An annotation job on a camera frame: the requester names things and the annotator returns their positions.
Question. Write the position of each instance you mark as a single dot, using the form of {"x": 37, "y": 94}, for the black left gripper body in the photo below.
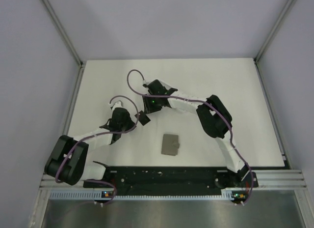
{"x": 128, "y": 124}

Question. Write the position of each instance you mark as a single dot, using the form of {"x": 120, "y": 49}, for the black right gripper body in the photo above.
{"x": 152, "y": 104}

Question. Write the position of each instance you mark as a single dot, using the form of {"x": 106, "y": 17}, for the black VIP credit card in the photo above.
{"x": 142, "y": 118}

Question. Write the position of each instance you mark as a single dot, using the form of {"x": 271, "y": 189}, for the grey leather card holder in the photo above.
{"x": 170, "y": 145}

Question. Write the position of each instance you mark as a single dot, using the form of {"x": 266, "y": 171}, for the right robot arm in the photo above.
{"x": 215, "y": 119}

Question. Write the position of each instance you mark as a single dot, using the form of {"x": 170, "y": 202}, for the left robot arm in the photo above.
{"x": 67, "y": 162}

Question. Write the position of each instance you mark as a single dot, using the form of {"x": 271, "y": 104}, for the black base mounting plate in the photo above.
{"x": 175, "y": 181}

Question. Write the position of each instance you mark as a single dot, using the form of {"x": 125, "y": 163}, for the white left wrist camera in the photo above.
{"x": 117, "y": 104}

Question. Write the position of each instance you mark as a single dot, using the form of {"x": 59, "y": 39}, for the grey slotted cable duct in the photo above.
{"x": 104, "y": 195}

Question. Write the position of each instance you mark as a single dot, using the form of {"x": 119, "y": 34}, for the aluminium frame rail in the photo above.
{"x": 267, "y": 180}

